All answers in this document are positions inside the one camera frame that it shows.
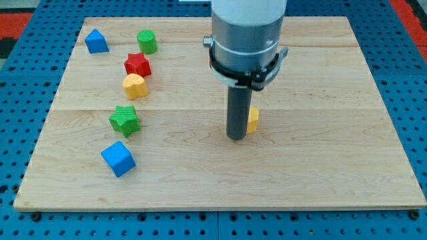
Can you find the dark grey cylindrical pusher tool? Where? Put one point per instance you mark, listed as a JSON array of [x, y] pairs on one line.
[[238, 109]]

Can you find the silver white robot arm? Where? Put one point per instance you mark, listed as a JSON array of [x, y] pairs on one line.
[[243, 45]]

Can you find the yellow heart block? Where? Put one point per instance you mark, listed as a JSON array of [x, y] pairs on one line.
[[134, 86]]

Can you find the blue triangular prism block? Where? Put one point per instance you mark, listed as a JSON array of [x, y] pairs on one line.
[[96, 42]]

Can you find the green cylinder block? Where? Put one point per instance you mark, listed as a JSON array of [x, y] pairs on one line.
[[147, 41]]

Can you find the blue cube block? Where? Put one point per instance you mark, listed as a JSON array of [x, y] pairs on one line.
[[119, 158]]

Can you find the yellow hexagon block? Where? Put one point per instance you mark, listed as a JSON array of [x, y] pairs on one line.
[[253, 120]]

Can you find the green star block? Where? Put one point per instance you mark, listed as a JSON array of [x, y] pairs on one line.
[[125, 120]]

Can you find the light wooden board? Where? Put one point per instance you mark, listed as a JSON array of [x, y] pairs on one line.
[[324, 141]]

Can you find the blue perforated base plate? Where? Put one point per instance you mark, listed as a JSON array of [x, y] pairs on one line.
[[33, 70]]

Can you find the red star block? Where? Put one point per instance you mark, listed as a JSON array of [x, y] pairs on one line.
[[138, 64]]

